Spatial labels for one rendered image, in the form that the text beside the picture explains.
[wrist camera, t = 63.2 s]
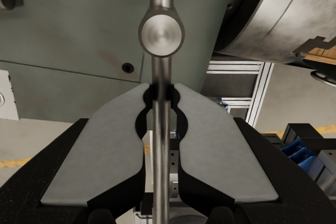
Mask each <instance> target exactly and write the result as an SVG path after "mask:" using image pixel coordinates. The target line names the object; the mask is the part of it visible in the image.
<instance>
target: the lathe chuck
mask: <svg viewBox="0 0 336 224"><path fill-rule="evenodd" d="M316 36H321V37H322V41H325V42H329V41H330V40H332V39H333V38H334V37H335V36H336V0H291V2H290V3H289V5H288V6H287V8H286V10H285V11H284V12H283V14H282V15H281V17H280V18H279V19H278V21H277V22H276V23H275V25H274V26H273V27H272V28H271V30H270V31H269V32H268V33H267V34H266V35H265V36H264V37H263V38H262V39H261V40H260V41H259V42H258V43H257V44H256V45H255V46H254V47H252V48H251V49H250V50H248V51H247V52H245V53H243V54H241V55H238V56H236V57H241V58H247V59H252V60H258V61H263V62H268V63H274V64H287V63H291V62H295V61H298V60H300V59H302V58H304V57H306V56H307V53H302V52H299V53H298V54H295V53H293V51H294V50H295V49H297V48H298V47H300V46H301V45H302V44H303V43H305V42H306V41H307V40H308V39H309V38H310V39H314V38H315V37H316Z"/></svg>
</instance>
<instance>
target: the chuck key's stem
mask: <svg viewBox="0 0 336 224"><path fill-rule="evenodd" d="M138 39H139V43H140V45H141V46H142V48H143V49H144V50H145V51H146V52H147V53H148V54H150V55H151V56H154V57H157V58H167V57H170V56H172V55H174V54H175V53H177V52H178V51H179V50H180V48H181V47H182V45H183V43H184V40H185V28H184V26H183V23H182V21H181V19H180V17H179V15H178V13H177V11H176V9H175V7H174V5H173V9H170V8H167V7H155V8H152V9H151V6H149V8H148V10H147V12H146V14H145V15H144V17H143V19H142V21H141V23H140V25H139V28H138Z"/></svg>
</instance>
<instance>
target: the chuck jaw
mask: <svg viewBox="0 0 336 224"><path fill-rule="evenodd" d="M334 46H336V36H335V37H334V38H333V39H332V40H330V41H329V42H325V41H323V40H322V37H321V36H316V37H315V38H314V39H310V38H309V39H308V40H307V41H306V42H305V43H303V44H302V45H301V46H300V47H298V48H297V49H295V50H294V51H293V52H292V53H295V54H298V53H299V52H302V53H308V52H310V51H311V50H313V49H314V48H320V49H325V50H329V49H331V48H332V47H334Z"/></svg>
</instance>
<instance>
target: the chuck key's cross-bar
mask: <svg viewBox="0 0 336 224"><path fill-rule="evenodd" d="M173 4H174V0H150V9H152V8H155V7H167V8H170V9H173ZM151 66H152V89H153V106H152V118H153V220H154V224H169V205H170V133H171V79H172V56H170V57H167V58H157V57H154V56H151Z"/></svg>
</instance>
